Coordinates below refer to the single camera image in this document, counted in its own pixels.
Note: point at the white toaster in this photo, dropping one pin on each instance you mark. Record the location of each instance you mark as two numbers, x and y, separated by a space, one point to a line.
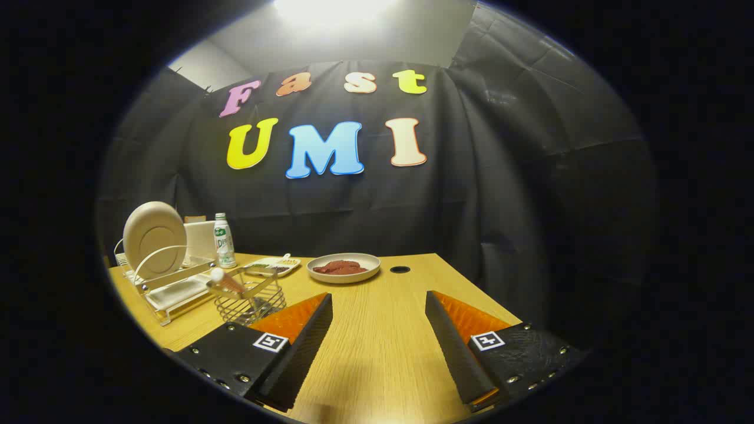
200 238

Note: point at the beige oval meat plate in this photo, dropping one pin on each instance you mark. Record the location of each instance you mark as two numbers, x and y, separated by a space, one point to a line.
344 279

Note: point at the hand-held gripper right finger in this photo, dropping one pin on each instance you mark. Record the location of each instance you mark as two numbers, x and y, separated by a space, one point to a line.
456 359

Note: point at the white green label bottle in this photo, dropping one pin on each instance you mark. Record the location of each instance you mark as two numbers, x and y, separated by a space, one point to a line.
224 244

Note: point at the beige round plate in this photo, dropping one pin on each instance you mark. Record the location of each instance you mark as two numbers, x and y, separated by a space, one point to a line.
154 235

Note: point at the brown toast slice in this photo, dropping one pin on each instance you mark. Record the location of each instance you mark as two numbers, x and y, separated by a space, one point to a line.
194 219

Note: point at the red meat patty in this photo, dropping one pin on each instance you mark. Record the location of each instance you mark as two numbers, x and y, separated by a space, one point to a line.
327 269
354 266

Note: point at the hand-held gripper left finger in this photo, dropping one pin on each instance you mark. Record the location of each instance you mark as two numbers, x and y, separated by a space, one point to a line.
300 359

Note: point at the white divided bean tray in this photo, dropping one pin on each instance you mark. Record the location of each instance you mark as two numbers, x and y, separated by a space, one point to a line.
281 263

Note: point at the black backdrop cloth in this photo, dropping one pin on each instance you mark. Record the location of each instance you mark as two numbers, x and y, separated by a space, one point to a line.
500 206

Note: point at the white drip tray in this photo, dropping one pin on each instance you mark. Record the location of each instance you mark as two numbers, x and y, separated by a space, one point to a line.
177 292

